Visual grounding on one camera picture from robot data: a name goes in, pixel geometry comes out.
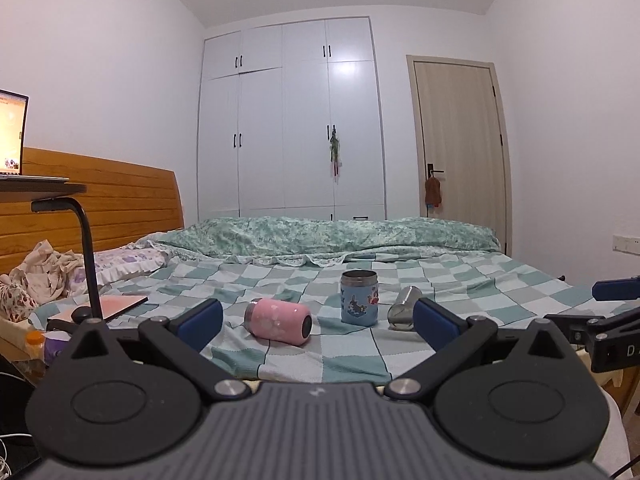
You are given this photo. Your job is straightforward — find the cream crumpled clothes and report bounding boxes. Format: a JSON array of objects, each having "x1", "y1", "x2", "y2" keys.
[{"x1": 7, "y1": 240, "x2": 85, "y2": 305}]

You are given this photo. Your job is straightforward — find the black bedside laptop table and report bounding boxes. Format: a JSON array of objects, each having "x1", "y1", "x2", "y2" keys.
[{"x1": 0, "y1": 181, "x2": 105, "y2": 323}]

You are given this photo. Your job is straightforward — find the pink notebook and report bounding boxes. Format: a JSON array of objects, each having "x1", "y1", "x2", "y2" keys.
[{"x1": 59, "y1": 294, "x2": 149, "y2": 322}]

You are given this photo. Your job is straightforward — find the light wooden door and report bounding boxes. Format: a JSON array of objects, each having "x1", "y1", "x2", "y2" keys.
[{"x1": 406, "y1": 54, "x2": 513, "y2": 257}]

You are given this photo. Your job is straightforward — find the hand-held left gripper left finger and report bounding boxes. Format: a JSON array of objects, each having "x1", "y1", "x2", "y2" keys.
[{"x1": 66, "y1": 298, "x2": 252, "y2": 404}]

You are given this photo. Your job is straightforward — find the purple floral pillow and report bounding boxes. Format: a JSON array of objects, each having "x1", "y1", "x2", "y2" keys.
[{"x1": 70, "y1": 247, "x2": 168, "y2": 297}]

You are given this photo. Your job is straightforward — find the open laptop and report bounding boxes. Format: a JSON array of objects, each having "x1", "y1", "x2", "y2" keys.
[{"x1": 0, "y1": 89, "x2": 70, "y2": 182}]

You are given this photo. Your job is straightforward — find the orange lid bottle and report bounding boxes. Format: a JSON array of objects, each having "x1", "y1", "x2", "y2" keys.
[{"x1": 25, "y1": 330, "x2": 46, "y2": 361}]

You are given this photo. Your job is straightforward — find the green floral quilt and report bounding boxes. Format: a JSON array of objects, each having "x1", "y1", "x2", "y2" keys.
[{"x1": 135, "y1": 216, "x2": 501, "y2": 267}]

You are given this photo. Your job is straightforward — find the red floral cloth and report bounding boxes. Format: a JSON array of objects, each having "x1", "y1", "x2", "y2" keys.
[{"x1": 0, "y1": 280, "x2": 40, "y2": 324}]

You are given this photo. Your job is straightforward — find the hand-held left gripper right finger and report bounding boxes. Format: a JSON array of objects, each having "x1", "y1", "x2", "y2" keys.
[{"x1": 384, "y1": 297, "x2": 572, "y2": 404}]

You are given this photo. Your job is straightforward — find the white cable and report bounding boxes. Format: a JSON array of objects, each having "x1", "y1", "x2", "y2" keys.
[{"x1": 0, "y1": 432, "x2": 32, "y2": 476}]

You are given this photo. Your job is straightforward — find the pink thermos bottle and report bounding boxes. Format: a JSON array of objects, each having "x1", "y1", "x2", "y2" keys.
[{"x1": 244, "y1": 297, "x2": 314, "y2": 346}]

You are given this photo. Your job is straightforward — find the blue cartoon print cup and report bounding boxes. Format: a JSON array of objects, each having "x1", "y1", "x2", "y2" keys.
[{"x1": 340, "y1": 269, "x2": 380, "y2": 325}]

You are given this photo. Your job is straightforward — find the green checkered bedsheet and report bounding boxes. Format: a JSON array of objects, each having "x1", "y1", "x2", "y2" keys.
[{"x1": 29, "y1": 247, "x2": 640, "y2": 386}]

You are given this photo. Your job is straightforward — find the wooden headboard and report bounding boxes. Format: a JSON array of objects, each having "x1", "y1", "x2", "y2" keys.
[{"x1": 0, "y1": 147, "x2": 185, "y2": 277}]

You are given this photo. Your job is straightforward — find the white wardrobe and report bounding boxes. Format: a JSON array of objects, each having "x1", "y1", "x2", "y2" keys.
[{"x1": 196, "y1": 16, "x2": 388, "y2": 222}]

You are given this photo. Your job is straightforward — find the green hanging toy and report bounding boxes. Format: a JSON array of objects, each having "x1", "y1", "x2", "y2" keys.
[{"x1": 327, "y1": 129, "x2": 343, "y2": 179}]

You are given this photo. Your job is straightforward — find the brown hanging pouch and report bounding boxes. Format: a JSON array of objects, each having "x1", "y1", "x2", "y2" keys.
[{"x1": 424, "y1": 176, "x2": 444, "y2": 209}]

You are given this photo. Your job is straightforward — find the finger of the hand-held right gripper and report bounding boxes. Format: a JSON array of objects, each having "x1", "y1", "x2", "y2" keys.
[
  {"x1": 544, "y1": 307, "x2": 640, "y2": 347},
  {"x1": 592, "y1": 276, "x2": 640, "y2": 302}
]

